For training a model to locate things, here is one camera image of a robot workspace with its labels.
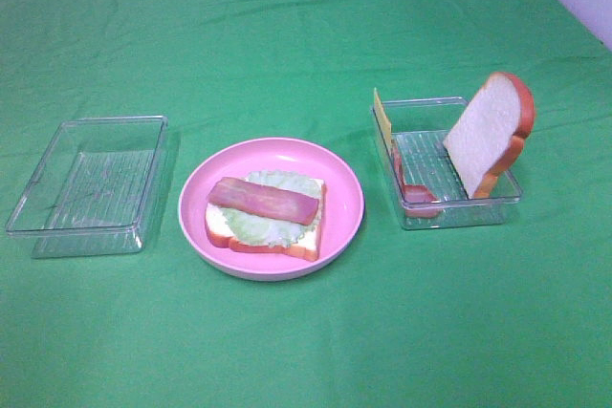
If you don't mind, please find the bacon strip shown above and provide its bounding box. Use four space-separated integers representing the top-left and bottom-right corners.
208 177 320 225
391 140 441 219

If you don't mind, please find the green lettuce leaf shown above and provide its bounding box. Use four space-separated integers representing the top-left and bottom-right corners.
206 170 325 250

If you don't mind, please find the yellow cheese slice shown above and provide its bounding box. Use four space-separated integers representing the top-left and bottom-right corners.
373 88 392 152

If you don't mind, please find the toast bread slice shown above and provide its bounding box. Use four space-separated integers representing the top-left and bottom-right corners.
443 72 536 199
205 175 326 262

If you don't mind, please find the pink round plate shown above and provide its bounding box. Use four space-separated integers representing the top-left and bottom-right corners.
178 138 364 281

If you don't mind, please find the right clear plastic tray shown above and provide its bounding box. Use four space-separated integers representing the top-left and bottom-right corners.
371 97 522 230

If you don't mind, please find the clear plastic tray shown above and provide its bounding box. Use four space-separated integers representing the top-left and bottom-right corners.
371 97 522 230
6 116 168 258

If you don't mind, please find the green tablecloth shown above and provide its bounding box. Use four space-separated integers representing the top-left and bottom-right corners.
1 0 611 407

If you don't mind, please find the left clear plastic tray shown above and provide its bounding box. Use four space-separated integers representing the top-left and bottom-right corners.
6 116 168 258

